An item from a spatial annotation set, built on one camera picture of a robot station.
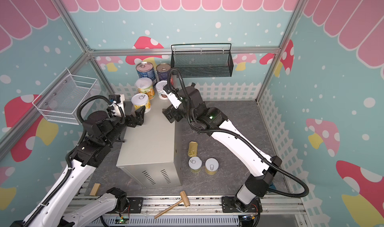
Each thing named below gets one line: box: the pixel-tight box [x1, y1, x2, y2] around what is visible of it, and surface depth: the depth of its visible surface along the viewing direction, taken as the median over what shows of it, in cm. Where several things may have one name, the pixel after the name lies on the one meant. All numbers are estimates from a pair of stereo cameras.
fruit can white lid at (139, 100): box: [131, 93, 149, 110], surface depth 67 cm
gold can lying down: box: [188, 141, 198, 157], surface depth 91 cm
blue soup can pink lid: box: [135, 61, 157, 85], surface depth 74 cm
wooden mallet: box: [154, 190, 191, 219], surface depth 76 cm
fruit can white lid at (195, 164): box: [188, 156, 203, 173], surface depth 85 cm
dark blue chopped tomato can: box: [156, 63, 171, 81], surface depth 74 cm
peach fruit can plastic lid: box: [135, 77, 156, 100], surface depth 71 cm
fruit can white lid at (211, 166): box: [205, 157, 220, 176], surface depth 84 cm
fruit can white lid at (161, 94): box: [155, 80, 168, 101], surface depth 73 cm
